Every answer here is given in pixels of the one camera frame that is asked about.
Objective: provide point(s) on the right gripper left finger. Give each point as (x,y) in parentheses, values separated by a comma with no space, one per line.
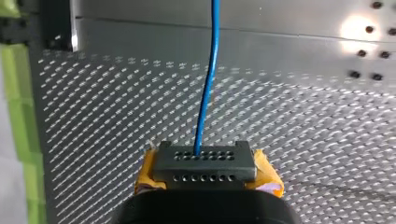
(145,178)

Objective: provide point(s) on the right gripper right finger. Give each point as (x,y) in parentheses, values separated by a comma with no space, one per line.
(267,178)

